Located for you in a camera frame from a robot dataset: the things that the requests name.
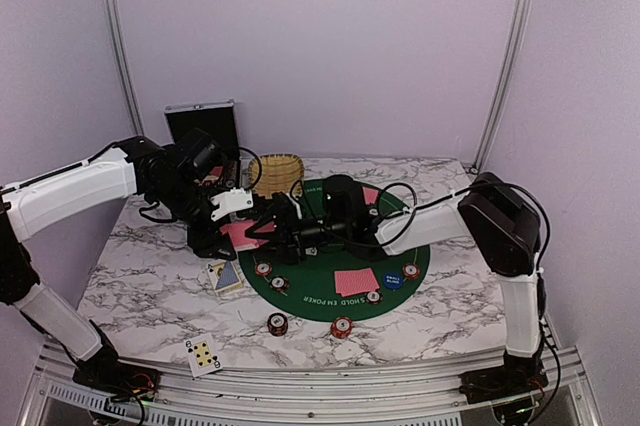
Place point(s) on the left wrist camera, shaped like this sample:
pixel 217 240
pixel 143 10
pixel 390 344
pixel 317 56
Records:
pixel 230 201

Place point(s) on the round green poker mat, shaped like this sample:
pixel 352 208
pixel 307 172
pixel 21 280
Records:
pixel 312 293

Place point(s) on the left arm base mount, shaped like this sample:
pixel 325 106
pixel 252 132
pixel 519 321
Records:
pixel 123 380

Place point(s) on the aluminium poker case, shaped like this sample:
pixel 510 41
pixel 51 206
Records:
pixel 213 121

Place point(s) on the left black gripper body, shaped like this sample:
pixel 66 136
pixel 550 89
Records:
pixel 183 195

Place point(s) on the boxed card deck in case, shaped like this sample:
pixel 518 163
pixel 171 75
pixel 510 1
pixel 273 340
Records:
pixel 215 174

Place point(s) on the dealt card bottom seat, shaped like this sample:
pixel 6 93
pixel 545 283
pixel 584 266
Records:
pixel 342 279

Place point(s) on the playing card box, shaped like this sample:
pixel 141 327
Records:
pixel 224 277

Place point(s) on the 5 chip stack mat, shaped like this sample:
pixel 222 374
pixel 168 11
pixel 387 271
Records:
pixel 411 271

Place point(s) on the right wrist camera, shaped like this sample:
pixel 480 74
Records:
pixel 344 203

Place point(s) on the right chip row in case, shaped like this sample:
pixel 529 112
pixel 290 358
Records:
pixel 231 174

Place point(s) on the dealt card top seat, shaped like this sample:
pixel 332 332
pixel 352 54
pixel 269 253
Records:
pixel 370 195

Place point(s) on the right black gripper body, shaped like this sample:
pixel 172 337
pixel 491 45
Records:
pixel 309 235

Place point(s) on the black red 100 chip stack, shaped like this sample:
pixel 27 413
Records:
pixel 277 324

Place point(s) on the red tan 5 chip stack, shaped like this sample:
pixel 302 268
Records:
pixel 341 327

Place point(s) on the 100 chip stack bottom mat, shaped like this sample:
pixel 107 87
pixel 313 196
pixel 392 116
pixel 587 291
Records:
pixel 374 297

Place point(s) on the aluminium front rail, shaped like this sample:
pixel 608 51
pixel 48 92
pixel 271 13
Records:
pixel 419 393

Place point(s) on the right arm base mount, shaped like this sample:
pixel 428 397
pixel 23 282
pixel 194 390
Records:
pixel 503 381

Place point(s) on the left aluminium frame post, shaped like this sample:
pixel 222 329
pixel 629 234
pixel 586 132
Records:
pixel 122 66

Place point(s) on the red playing card deck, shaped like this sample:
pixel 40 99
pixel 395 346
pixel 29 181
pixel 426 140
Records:
pixel 237 234

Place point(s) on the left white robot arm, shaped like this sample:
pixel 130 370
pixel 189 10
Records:
pixel 171 176

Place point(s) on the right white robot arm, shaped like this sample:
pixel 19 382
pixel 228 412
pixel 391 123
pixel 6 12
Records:
pixel 503 219

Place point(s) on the right aluminium frame post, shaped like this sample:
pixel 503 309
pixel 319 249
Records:
pixel 515 38

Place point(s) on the face-up six of spades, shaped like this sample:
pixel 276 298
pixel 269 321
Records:
pixel 201 358

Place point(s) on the woven bamboo basket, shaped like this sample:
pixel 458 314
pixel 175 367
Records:
pixel 276 173

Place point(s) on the blue small blind button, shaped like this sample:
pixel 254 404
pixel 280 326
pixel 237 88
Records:
pixel 393 281

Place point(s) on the aluminium frame post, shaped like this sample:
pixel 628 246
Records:
pixel 122 66
pixel 515 38

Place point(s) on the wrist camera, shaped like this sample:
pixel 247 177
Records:
pixel 230 201
pixel 344 203

